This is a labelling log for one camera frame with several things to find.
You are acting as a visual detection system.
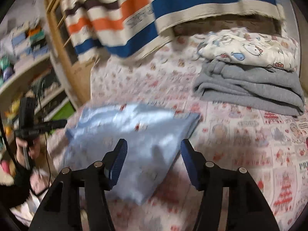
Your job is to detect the striped Paris curtain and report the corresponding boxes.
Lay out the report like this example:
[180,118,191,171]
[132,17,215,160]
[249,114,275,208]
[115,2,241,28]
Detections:
[60,0,285,62]

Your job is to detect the black sleeved left forearm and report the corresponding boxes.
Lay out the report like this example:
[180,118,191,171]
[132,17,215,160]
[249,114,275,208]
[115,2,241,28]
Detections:
[1,163,32,209]

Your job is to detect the light blue satin pants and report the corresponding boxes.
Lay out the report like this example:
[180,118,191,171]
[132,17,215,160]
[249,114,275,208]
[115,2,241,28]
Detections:
[61,103,200,205]

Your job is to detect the person left hand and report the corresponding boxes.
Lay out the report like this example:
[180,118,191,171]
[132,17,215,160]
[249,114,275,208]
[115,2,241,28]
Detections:
[14,136,41,167]

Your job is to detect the stacked shoe boxes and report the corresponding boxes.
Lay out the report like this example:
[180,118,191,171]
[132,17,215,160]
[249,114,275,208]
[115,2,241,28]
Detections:
[11,23,50,60]

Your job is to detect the patterned bed sheet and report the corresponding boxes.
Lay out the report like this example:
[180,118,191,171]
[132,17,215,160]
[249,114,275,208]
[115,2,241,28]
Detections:
[48,34,307,230]

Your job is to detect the grey folded sweatpants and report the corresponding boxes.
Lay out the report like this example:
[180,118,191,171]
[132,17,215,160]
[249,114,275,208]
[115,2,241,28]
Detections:
[193,59,305,116]

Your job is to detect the white storage shelf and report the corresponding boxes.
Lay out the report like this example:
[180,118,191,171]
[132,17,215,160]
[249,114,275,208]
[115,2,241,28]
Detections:
[1,18,77,143]

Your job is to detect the white cartoon print pants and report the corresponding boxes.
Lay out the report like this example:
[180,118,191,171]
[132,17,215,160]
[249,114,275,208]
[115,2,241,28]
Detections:
[197,28,299,71]

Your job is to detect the wooden glass door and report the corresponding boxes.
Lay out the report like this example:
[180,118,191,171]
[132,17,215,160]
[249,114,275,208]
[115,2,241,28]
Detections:
[44,0,93,108]

